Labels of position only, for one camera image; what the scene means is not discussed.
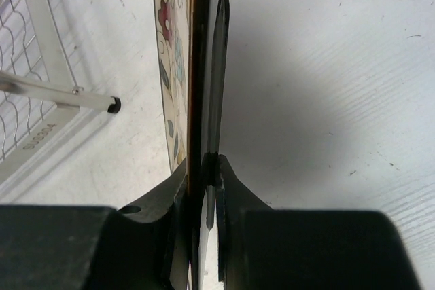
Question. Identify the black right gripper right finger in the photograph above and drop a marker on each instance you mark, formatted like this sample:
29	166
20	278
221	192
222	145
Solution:
232	199

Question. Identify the stainless steel dish rack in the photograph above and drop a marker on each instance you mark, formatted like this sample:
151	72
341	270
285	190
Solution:
39	92

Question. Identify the cream floral square plate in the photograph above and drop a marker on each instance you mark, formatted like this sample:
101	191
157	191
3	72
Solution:
192	40

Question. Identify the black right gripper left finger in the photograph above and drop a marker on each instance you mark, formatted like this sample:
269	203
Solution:
154	253

